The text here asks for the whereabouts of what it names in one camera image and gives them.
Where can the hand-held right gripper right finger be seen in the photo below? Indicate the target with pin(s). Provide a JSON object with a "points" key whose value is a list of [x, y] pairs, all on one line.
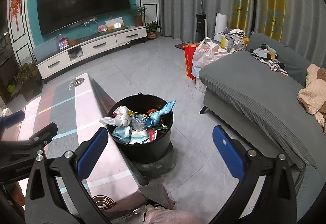
{"points": [[228, 152]]}

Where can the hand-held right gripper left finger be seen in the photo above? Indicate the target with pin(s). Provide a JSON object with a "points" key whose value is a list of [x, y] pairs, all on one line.
{"points": [[93, 152]]}

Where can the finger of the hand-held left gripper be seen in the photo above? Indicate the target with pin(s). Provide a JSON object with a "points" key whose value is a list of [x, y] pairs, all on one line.
{"points": [[45, 133], [11, 118]]}

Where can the blue face mask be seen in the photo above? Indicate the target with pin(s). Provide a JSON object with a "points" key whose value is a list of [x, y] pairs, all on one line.
{"points": [[121, 132]]}

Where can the clear plastic bag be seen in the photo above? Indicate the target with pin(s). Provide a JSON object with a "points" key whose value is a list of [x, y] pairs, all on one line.
{"points": [[122, 114]]}

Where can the white blue-striped paper cup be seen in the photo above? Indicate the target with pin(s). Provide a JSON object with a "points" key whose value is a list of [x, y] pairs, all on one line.
{"points": [[138, 137]]}

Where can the black trash bin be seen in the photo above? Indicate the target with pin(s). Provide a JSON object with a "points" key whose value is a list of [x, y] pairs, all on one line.
{"points": [[147, 150]]}

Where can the clear printed plastic package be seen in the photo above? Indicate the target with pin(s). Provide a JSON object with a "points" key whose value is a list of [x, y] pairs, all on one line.
{"points": [[138, 119]]}

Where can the green snack packet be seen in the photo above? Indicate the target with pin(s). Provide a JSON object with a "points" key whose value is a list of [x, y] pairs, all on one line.
{"points": [[160, 126]]}

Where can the red plastic bag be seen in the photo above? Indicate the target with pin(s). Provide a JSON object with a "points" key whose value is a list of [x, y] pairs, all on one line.
{"points": [[152, 111]]}

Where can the light blue plastic bag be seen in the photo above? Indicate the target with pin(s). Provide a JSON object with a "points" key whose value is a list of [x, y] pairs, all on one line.
{"points": [[158, 114]]}

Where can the person's left hand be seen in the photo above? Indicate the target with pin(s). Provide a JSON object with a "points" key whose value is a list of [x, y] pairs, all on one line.
{"points": [[17, 192]]}

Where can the plaid tablecloth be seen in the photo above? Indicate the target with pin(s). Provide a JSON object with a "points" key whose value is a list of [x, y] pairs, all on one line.
{"points": [[76, 112]]}

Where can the bushy plant in dark planter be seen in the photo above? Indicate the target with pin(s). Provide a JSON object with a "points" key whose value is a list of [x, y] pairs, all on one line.
{"points": [[29, 79]]}

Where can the dark grey bin base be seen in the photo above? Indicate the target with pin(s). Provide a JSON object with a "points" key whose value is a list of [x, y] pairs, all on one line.
{"points": [[152, 166]]}

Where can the grey sofa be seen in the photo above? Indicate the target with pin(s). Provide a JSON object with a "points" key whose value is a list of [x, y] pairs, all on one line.
{"points": [[254, 91]]}

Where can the printed cardboard box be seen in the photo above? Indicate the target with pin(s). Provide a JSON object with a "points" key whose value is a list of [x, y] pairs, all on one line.
{"points": [[201, 85]]}

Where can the person's pink pants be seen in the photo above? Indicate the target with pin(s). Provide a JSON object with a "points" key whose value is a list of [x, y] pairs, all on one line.
{"points": [[173, 216]]}

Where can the blue and red box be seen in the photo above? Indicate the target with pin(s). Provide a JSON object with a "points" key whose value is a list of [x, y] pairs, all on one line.
{"points": [[63, 44]]}

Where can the white plastic bag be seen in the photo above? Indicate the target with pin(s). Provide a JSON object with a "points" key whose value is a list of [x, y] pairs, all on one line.
{"points": [[203, 58]]}

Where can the red shopping bag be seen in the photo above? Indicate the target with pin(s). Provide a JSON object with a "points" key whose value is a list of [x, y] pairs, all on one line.
{"points": [[188, 61]]}

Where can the beige plush blanket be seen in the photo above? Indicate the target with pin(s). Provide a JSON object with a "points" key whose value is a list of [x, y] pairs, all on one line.
{"points": [[313, 96]]}

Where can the pile of mixed clothes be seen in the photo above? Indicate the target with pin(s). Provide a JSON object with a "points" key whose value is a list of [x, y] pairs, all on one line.
{"points": [[267, 58], [235, 39]]}

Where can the white television cabinet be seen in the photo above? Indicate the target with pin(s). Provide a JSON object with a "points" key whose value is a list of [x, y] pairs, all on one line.
{"points": [[101, 44]]}

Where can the red knot decoration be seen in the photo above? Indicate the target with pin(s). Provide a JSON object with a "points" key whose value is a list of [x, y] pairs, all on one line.
{"points": [[15, 10]]}

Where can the dark floor mat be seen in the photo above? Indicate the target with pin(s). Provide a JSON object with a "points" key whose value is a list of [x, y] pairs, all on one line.
{"points": [[182, 45]]}

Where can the pink flat box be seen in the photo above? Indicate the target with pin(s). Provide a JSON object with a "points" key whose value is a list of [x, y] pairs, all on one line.
{"points": [[103, 28]]}

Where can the white power strip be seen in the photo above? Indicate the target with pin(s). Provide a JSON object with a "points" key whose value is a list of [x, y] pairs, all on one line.
{"points": [[89, 21]]}

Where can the white upright appliance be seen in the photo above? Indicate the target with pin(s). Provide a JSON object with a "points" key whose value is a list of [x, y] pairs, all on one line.
{"points": [[221, 26]]}

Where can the white desk calendar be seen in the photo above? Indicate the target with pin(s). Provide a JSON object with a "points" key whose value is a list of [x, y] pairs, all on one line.
{"points": [[114, 24]]}

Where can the black upright vacuum cleaner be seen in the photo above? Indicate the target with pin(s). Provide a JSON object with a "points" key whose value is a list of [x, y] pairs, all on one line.
{"points": [[201, 23]]}

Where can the small potted plant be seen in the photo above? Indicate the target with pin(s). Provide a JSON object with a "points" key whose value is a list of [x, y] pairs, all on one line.
{"points": [[152, 31]]}

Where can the black television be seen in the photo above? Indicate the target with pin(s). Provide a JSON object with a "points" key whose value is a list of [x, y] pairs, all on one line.
{"points": [[81, 0]]}

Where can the tall potted plant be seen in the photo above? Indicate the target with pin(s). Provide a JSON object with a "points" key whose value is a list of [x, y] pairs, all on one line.
{"points": [[138, 16]]}

